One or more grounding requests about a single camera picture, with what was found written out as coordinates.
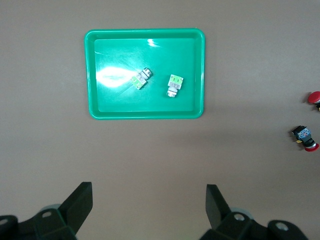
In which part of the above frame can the brown table mat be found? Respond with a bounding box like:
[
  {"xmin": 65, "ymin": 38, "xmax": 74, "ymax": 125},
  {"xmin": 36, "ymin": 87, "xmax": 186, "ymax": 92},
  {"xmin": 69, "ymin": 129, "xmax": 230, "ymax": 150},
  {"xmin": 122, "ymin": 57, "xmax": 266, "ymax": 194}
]
[{"xmin": 0, "ymin": 0, "xmax": 320, "ymax": 240}]

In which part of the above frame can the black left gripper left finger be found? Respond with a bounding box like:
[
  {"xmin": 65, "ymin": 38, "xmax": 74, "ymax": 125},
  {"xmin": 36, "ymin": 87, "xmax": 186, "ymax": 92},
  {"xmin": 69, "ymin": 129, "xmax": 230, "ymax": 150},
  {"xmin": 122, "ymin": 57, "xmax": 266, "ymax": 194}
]
[{"xmin": 0, "ymin": 181, "xmax": 93, "ymax": 240}]

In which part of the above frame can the green plastic tray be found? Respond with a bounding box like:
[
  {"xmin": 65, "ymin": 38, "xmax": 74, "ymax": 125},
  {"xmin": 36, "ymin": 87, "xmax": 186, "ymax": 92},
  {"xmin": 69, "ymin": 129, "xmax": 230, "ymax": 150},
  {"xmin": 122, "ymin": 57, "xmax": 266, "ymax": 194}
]
[{"xmin": 84, "ymin": 28, "xmax": 206, "ymax": 120}]

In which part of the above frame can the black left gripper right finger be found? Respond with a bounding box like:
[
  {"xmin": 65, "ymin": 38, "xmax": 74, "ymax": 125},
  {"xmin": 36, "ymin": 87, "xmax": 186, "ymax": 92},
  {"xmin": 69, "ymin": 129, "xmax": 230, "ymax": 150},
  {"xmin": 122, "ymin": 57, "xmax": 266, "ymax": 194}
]
[{"xmin": 199, "ymin": 184, "xmax": 308, "ymax": 240}]

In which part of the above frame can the green push button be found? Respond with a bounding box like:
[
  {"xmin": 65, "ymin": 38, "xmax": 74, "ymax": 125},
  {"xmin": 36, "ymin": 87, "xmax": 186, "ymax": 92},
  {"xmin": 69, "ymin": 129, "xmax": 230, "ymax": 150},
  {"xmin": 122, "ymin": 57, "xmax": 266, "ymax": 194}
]
[
  {"xmin": 130, "ymin": 67, "xmax": 153, "ymax": 91},
  {"xmin": 165, "ymin": 73, "xmax": 185, "ymax": 98}
]

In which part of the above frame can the red push button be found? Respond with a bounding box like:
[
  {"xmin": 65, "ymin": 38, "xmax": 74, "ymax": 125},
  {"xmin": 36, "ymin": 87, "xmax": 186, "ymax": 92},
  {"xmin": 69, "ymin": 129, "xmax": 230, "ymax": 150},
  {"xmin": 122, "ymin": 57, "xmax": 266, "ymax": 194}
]
[
  {"xmin": 306, "ymin": 91, "xmax": 320, "ymax": 112},
  {"xmin": 290, "ymin": 125, "xmax": 320, "ymax": 153}
]

